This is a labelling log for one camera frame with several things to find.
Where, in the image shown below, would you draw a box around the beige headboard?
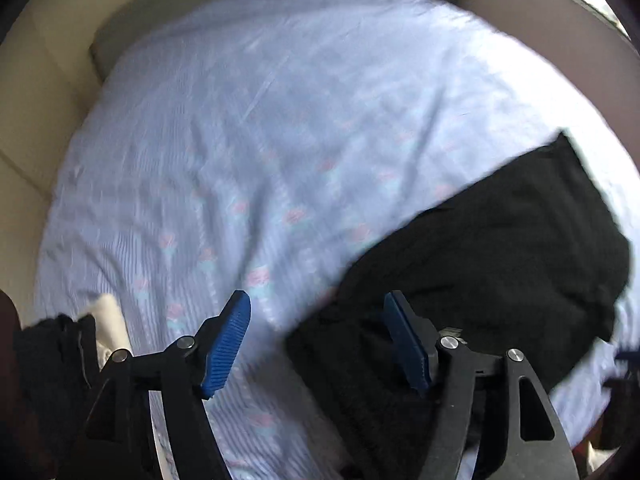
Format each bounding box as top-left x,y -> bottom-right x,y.
0,0 -> 237,311

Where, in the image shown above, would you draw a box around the floral striped bed sheet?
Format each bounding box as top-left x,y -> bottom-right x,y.
35,0 -> 639,479

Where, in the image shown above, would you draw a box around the black pants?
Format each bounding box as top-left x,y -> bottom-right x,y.
285,134 -> 631,479

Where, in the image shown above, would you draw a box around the folded cream garment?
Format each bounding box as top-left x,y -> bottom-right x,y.
80,294 -> 132,368

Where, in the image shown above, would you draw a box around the folded black garment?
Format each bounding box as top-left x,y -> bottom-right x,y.
13,314 -> 99,479

